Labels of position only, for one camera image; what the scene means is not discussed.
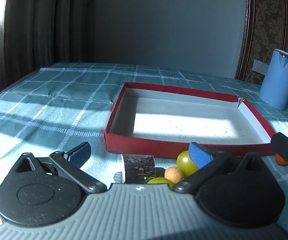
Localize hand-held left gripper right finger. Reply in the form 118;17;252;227
173;142;272;194

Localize orange mandarin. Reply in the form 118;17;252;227
275;152;288;166

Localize yellow-green round fruit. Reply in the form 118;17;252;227
146;177;175;189
176;150;200;177

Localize white wall switch panel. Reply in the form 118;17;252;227
253;58;269;74

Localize dark sugarcane piece pale ends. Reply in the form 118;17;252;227
113;153;156;184

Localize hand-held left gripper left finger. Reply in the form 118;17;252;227
5;142;107;195

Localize blue electric kettle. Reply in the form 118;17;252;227
258;49;288;111

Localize red cardboard box tray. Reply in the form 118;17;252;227
104;81;277;159

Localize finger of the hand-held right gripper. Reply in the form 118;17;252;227
270;132;288;172

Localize brown curtain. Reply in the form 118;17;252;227
3;0;96;88

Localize dark wooden door frame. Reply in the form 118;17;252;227
234;0;257;82

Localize small tan round fruit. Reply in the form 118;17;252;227
164;167;185;184

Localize teal plaid tablecloth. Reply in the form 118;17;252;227
0;62;288;240

